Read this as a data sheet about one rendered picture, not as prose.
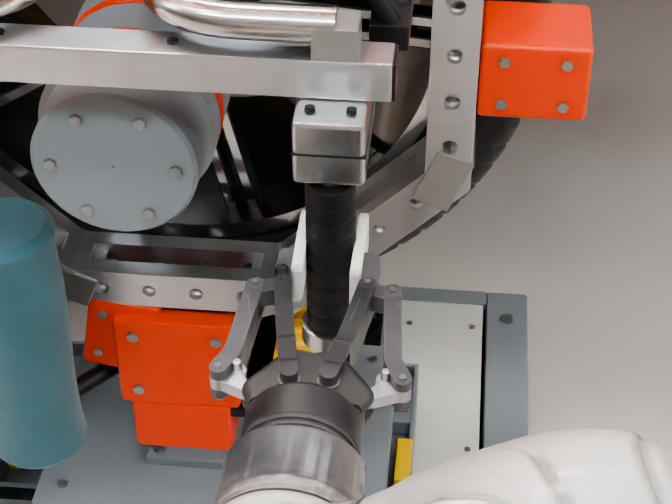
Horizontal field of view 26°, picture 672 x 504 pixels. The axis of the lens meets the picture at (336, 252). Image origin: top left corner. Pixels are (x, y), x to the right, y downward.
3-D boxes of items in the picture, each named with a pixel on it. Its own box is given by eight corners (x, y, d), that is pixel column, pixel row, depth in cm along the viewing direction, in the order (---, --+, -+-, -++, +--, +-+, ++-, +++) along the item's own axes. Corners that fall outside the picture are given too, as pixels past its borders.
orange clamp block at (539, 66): (477, 68, 126) (582, 74, 126) (475, 119, 120) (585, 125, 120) (482, -3, 122) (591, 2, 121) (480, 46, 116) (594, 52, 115)
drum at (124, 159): (249, 97, 129) (243, -46, 120) (210, 248, 113) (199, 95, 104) (93, 88, 130) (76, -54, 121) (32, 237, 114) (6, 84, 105)
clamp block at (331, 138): (375, 114, 106) (376, 51, 102) (365, 188, 99) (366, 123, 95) (306, 110, 106) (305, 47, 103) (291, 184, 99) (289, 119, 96)
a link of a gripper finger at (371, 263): (357, 298, 100) (400, 301, 99) (363, 251, 104) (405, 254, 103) (356, 314, 101) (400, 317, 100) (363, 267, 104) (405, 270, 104)
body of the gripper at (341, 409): (231, 502, 91) (252, 397, 99) (365, 512, 91) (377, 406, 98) (225, 418, 87) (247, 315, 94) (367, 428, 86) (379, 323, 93)
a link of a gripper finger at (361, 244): (349, 273, 101) (360, 274, 100) (359, 211, 106) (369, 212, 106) (349, 306, 102) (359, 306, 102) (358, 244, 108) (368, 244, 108)
